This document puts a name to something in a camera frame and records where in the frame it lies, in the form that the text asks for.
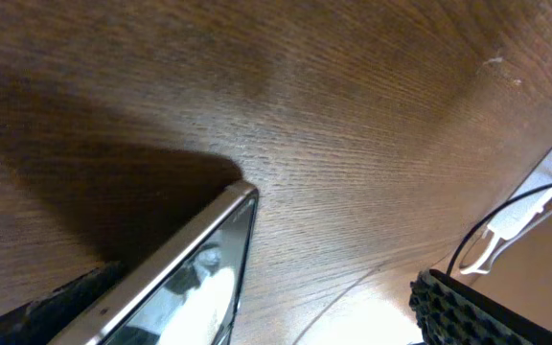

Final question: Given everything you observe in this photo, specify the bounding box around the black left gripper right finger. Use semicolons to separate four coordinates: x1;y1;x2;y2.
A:
409;269;552;345

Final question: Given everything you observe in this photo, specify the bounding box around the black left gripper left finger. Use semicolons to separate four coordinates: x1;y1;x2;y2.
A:
0;262;127;345

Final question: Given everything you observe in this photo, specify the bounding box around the black charging cable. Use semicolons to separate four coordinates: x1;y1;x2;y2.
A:
445;177;552;278

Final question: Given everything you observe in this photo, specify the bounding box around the black Samsung Galaxy flip phone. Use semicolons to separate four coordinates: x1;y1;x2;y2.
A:
52;180;259;345

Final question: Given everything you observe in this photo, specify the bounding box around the white power strip cord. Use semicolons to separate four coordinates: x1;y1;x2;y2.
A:
457;196;552;276

